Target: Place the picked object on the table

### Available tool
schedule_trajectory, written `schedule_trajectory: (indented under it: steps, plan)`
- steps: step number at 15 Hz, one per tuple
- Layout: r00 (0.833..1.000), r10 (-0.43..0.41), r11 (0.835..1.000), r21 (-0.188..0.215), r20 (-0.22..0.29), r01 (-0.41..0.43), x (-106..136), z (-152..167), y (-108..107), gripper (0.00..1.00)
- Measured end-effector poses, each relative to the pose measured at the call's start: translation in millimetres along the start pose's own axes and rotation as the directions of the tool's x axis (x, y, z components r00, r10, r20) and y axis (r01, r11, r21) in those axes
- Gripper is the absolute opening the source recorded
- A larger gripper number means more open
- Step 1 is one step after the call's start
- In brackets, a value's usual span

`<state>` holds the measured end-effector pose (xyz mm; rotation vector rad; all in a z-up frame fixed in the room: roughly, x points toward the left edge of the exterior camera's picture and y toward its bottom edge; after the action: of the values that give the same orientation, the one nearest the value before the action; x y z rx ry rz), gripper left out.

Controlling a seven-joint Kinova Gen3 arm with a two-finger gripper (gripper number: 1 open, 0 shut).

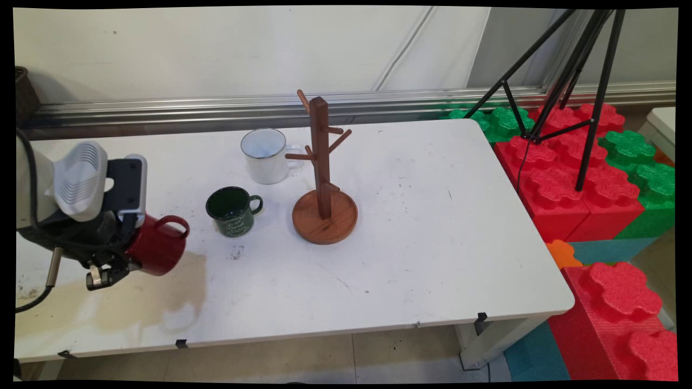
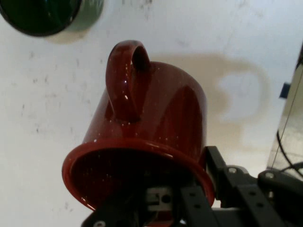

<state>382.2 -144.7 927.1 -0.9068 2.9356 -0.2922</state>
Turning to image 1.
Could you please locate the red ceramic mug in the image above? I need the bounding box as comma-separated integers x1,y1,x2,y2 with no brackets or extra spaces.
125,214,191,277

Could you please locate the dark brown basket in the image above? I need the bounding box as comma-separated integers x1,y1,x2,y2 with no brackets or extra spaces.
15,66,41,111

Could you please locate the green foam block flat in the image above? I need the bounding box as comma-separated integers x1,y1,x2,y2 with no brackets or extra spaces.
438,105,536,144

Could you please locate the teal foam block small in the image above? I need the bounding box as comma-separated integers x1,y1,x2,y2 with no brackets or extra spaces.
504,321,571,381

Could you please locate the aluminium wall rail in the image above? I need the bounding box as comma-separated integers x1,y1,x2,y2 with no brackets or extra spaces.
24,81,676,138

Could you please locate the red foam block tall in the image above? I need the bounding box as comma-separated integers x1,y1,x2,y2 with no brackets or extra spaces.
549,262,678,381

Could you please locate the black tripod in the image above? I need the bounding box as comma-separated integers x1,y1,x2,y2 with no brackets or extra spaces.
464,8,627,192

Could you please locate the orange foam block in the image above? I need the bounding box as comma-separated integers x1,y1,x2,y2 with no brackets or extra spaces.
546,239,584,269

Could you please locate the white enamel mug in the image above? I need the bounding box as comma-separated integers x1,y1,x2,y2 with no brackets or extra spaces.
241,128,302,185

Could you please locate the red foam block low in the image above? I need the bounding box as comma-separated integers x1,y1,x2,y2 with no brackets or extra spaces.
530,103,626,136

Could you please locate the teal foam block long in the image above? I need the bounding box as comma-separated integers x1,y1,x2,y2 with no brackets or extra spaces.
568,237,657,265

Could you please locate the white table leg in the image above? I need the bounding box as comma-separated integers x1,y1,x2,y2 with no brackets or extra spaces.
456,315,548,371

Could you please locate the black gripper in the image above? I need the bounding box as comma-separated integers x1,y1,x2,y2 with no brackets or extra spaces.
22,212,142,291

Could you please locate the white side table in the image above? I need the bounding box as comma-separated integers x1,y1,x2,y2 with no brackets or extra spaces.
638,106,676,163

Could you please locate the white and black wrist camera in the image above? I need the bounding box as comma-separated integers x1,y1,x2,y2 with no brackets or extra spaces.
50,140,148,227

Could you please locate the dark green enamel mug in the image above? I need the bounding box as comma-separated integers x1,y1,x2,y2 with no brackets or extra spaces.
205,186,264,238

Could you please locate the green foam block tall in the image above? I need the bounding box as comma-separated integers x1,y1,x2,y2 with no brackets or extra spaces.
599,130,676,241

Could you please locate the brown wooden mug tree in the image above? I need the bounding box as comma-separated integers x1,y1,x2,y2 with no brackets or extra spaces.
285,89,359,245

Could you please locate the red foam block wide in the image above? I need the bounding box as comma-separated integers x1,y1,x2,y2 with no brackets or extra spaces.
495,132,645,244

